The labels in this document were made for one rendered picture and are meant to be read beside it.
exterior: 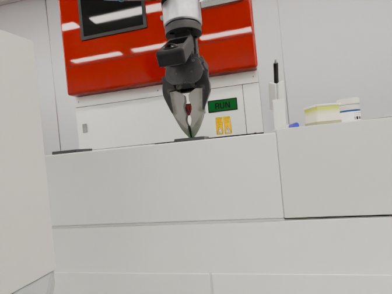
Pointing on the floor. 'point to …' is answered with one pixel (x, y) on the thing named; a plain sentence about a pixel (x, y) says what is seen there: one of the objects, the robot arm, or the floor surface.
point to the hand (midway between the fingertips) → (190, 130)
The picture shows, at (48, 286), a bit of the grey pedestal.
